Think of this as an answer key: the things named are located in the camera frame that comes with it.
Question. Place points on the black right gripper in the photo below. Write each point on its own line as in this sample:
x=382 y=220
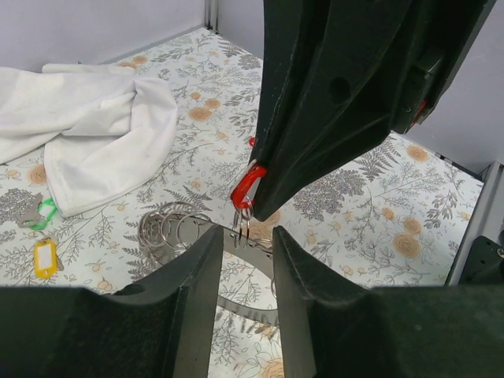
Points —
x=443 y=33

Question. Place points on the white crumpled cloth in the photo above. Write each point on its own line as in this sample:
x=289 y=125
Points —
x=105 y=130

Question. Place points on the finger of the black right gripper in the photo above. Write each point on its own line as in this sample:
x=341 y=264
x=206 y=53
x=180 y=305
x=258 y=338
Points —
x=332 y=76

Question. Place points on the grey aluminium corner post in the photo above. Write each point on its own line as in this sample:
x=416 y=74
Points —
x=211 y=15

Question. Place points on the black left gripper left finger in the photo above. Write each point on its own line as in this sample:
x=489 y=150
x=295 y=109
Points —
x=159 y=326

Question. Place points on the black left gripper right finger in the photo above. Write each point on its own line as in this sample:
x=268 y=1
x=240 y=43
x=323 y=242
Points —
x=332 y=327

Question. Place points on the green tagged key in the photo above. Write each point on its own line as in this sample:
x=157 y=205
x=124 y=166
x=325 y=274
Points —
x=38 y=214

